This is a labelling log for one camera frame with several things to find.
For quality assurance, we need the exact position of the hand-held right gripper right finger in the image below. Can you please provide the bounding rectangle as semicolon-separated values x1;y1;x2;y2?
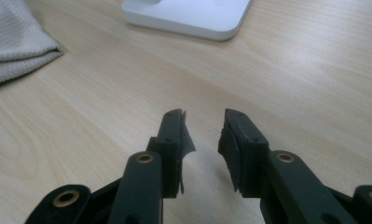
217;108;359;224

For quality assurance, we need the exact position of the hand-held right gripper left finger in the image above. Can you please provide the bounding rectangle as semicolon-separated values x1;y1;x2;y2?
107;108;197;224

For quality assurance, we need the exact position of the white desk lamp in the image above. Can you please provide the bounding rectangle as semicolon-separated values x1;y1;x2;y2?
121;0;253;42

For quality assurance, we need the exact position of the white cloth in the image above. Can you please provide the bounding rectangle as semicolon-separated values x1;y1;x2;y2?
0;0;65;88

